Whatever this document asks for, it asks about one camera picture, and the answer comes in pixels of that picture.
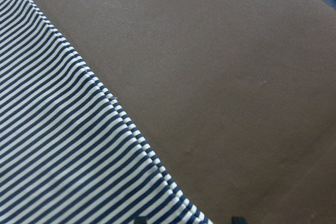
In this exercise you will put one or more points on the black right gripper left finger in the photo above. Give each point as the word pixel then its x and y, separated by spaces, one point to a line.
pixel 141 220

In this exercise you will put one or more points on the navy white striped polo shirt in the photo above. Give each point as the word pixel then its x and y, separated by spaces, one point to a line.
pixel 69 153

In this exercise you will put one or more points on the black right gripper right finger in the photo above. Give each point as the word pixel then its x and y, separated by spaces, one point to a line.
pixel 237 220

